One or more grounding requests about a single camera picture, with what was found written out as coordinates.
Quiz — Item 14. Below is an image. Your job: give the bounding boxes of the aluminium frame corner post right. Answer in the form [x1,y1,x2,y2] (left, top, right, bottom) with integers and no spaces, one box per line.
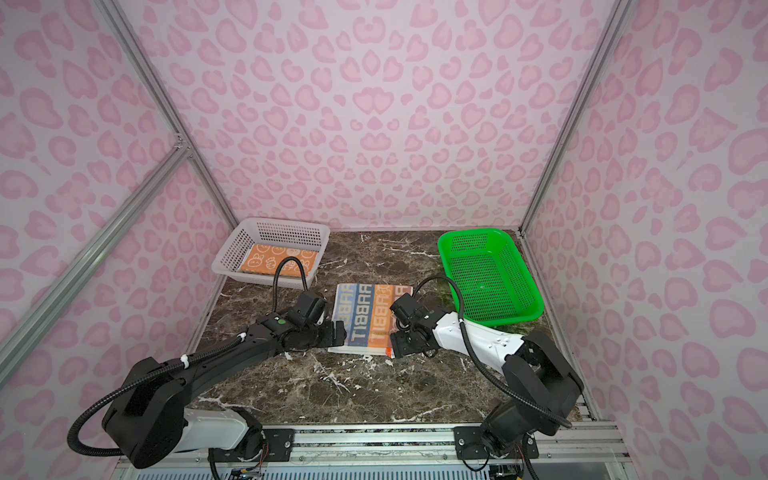
[518,0,637,237]

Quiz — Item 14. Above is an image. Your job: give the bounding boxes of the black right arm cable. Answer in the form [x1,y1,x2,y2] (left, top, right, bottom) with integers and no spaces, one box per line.
[413,274,574,430]

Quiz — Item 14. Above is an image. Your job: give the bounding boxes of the aluminium diagonal frame bar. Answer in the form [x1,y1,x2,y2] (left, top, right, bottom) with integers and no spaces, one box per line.
[1,141,189,385]

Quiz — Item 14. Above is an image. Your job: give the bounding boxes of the green plastic basket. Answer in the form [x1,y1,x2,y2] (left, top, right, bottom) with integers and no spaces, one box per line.
[437,228,544,327]

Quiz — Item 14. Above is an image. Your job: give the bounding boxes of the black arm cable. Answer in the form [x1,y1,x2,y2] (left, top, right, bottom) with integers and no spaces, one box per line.
[65,256,310,458]
[413,274,574,430]

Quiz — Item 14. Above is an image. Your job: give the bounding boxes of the white plastic basket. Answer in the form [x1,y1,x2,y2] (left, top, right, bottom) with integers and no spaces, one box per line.
[212,218,330,289]

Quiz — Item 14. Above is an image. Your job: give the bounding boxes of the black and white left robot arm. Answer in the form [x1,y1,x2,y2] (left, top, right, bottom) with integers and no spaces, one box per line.
[102,292,347,469]

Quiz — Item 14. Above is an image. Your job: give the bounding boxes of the orange bunny towel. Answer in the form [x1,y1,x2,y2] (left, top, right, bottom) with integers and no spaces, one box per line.
[239,244,319,276]

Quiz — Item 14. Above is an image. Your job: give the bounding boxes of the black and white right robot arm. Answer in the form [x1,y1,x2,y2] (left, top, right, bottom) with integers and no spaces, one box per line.
[390,294,584,457]

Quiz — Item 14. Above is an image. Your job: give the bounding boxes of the pale blue patterned towel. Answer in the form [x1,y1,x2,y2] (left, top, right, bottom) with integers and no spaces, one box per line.
[328,283,413,358]

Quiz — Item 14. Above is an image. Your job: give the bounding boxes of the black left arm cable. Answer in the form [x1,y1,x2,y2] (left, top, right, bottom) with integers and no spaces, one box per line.
[65,256,310,458]

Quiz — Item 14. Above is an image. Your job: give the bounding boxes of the aluminium frame corner post left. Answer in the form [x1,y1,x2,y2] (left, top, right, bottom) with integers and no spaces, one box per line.
[94,0,239,229]

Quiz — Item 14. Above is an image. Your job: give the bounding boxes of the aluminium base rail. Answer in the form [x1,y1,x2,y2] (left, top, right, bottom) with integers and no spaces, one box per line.
[110,419,631,480]

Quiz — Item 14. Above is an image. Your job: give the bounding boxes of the aluminium frame corner post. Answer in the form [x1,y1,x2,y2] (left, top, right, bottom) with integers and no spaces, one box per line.
[518,0,637,237]
[94,0,239,229]

